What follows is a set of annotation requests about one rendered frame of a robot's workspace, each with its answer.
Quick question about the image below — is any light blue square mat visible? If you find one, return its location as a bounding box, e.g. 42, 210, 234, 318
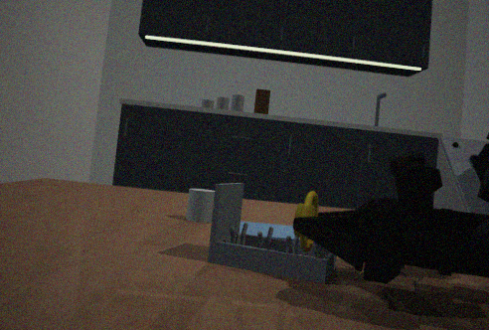
240, 222, 295, 242

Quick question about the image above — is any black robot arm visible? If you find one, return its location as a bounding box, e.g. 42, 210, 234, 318
390, 143, 489, 278

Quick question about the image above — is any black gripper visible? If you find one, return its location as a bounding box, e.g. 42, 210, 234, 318
293, 197, 468, 283

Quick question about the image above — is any yellow plate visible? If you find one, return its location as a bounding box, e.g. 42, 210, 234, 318
294, 192, 319, 252

